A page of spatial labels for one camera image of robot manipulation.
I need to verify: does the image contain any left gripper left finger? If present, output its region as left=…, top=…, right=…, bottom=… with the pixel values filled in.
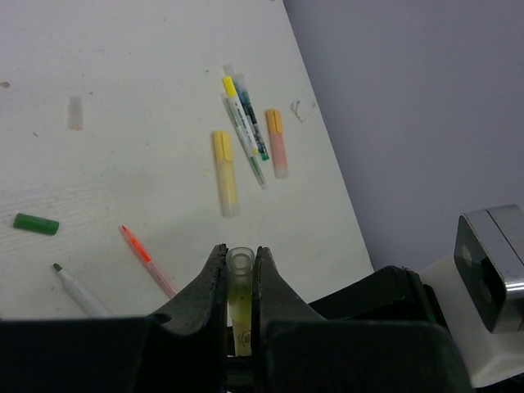
left=149, top=244, right=228, bottom=392

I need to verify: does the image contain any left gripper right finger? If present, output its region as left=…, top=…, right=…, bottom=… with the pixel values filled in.
left=251, top=246, right=325, bottom=392

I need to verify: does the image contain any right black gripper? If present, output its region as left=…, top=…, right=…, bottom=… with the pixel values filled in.
left=309, top=266, right=434, bottom=323

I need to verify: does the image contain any yellow thin highlighter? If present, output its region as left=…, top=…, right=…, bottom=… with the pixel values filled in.
left=228, top=294, right=252, bottom=357

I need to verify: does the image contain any clear yellow highlighter cap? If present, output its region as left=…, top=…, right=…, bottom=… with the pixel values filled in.
left=226, top=247, right=255, bottom=305

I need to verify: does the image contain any orange thin highlighter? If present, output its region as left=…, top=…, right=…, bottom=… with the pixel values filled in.
left=120, top=225, right=178, bottom=299

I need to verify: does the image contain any green marker pen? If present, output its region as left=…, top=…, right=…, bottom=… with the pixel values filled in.
left=52, top=264, right=111, bottom=318

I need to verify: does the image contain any green marker cap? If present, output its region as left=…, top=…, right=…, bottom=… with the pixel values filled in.
left=13, top=213, right=60, bottom=236

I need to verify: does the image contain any clear orange highlighter cap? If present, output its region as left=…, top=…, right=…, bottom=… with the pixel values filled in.
left=67, top=96, right=84, bottom=131

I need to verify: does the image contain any green clear pen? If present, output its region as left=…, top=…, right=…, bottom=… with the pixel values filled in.
left=224, top=71, right=267, bottom=189

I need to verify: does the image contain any blue green pen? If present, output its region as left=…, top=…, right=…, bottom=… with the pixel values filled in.
left=233, top=73, right=269, bottom=161

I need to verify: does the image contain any yellow thick highlighter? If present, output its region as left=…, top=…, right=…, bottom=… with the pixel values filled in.
left=212, top=131, right=239, bottom=218

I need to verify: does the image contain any orange thick highlighter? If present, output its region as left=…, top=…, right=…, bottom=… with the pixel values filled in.
left=265, top=109, right=288, bottom=179

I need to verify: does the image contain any yellow capped white marker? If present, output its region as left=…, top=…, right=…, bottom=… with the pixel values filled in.
left=222, top=76, right=259, bottom=155

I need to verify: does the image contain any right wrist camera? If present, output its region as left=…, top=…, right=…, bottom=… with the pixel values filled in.
left=419, top=205, right=523, bottom=387

